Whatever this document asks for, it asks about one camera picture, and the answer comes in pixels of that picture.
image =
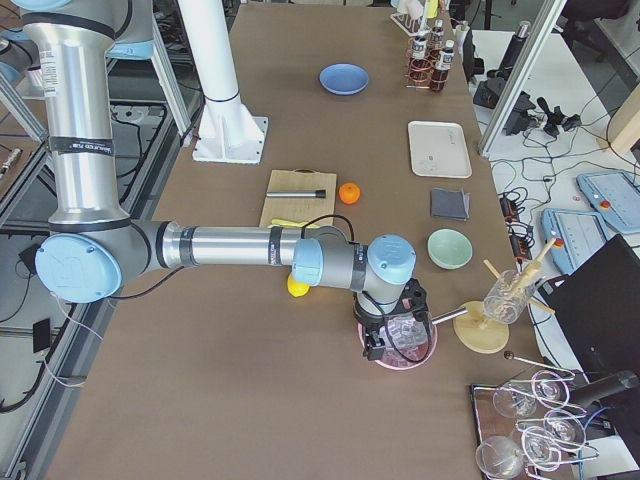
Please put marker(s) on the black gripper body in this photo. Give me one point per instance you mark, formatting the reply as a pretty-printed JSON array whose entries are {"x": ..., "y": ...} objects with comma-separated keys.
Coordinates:
[{"x": 368, "y": 325}]

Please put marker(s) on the blue plate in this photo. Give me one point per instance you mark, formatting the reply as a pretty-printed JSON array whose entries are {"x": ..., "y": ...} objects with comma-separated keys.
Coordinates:
[{"x": 344, "y": 79}]

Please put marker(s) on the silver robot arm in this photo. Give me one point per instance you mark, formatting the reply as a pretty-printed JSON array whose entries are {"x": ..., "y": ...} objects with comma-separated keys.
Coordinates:
[{"x": 95, "y": 247}]

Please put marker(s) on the pink ice bucket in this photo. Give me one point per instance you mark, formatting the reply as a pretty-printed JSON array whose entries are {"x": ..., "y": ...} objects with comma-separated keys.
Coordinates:
[{"x": 435, "y": 340}]

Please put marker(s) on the wooden cup tree stand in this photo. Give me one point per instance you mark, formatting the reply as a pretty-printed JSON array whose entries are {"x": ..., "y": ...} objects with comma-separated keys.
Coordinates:
[{"x": 486, "y": 336}]

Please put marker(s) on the green bowl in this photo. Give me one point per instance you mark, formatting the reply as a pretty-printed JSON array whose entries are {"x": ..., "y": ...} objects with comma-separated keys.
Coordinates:
[{"x": 449, "y": 249}]

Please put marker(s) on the clear glass mug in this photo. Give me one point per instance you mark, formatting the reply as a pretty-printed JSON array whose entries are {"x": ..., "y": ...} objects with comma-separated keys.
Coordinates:
[{"x": 505, "y": 304}]

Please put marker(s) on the grey folded cloth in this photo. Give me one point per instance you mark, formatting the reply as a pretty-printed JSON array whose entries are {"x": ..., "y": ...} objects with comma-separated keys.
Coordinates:
[{"x": 450, "y": 204}]

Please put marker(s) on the yellow lemon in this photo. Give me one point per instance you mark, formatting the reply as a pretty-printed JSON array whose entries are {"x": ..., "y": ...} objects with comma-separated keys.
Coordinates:
[{"x": 295, "y": 288}]

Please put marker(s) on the black power strip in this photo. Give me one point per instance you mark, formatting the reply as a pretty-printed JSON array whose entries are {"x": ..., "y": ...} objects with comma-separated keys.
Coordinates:
[{"x": 520, "y": 234}]

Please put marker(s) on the orange mandarin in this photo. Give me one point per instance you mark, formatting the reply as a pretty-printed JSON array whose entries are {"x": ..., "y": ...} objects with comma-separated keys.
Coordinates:
[{"x": 349, "y": 193}]

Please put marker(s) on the wooden cutting board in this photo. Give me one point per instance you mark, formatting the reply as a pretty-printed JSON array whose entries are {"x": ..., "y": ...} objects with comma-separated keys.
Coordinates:
[{"x": 299, "y": 210}]

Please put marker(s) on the cream rabbit tray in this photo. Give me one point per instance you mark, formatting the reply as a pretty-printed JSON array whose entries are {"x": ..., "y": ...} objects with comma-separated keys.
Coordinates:
[{"x": 438, "y": 150}]

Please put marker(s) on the steel muddler black tip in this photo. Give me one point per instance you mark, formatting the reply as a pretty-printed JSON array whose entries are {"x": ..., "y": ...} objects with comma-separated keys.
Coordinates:
[{"x": 314, "y": 194}]

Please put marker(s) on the wine glass rack tray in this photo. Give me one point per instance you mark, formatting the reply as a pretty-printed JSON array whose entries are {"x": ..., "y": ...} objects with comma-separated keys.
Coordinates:
[{"x": 529, "y": 428}]

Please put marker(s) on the blue teach pendant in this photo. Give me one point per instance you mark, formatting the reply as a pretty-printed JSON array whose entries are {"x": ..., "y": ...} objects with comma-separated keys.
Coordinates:
[
  {"x": 615, "y": 196},
  {"x": 581, "y": 233}
]

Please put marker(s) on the black laptop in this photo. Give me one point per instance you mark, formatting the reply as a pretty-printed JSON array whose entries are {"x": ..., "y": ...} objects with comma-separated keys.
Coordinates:
[{"x": 597, "y": 308}]

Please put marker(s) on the dark tea bottle front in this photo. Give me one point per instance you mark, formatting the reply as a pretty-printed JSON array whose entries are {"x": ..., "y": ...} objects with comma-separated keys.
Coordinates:
[{"x": 442, "y": 67}]

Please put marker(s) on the dark tea bottle middle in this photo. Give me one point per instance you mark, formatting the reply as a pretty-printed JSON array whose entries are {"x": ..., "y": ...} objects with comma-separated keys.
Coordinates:
[{"x": 419, "y": 67}]

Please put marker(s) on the copper wire bottle rack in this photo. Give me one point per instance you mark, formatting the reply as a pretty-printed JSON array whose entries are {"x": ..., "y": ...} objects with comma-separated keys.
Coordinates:
[{"x": 431, "y": 60}]

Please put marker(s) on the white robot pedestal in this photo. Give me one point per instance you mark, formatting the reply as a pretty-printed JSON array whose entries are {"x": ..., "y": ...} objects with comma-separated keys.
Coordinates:
[{"x": 228, "y": 132}]

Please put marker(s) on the white wire dish rack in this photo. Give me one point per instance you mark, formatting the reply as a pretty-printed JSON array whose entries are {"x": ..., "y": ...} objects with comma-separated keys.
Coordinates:
[{"x": 412, "y": 27}]

